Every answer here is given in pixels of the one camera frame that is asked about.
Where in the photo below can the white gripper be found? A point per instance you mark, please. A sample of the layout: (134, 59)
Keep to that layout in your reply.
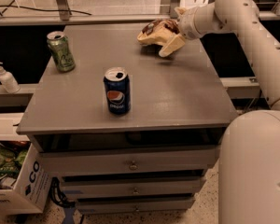
(188, 24)

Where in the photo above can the brown chip bag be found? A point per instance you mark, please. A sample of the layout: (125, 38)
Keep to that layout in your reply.
(158, 32)

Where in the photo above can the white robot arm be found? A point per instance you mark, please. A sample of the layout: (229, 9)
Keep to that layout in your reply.
(249, 158)

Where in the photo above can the blue pepsi can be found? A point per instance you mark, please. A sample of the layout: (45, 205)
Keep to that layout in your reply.
(117, 90)

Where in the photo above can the green soda can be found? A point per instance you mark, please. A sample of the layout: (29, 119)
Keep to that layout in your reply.
(60, 51)

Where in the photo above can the grey drawer cabinet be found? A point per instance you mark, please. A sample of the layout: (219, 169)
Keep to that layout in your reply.
(152, 158)

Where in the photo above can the white pump bottle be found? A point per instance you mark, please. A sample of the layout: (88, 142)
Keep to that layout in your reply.
(8, 81)

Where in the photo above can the green snack bags in box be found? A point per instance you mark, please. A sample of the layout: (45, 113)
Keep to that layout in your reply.
(11, 162)

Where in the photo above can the white cardboard box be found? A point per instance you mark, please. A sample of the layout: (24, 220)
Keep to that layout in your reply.
(29, 193)

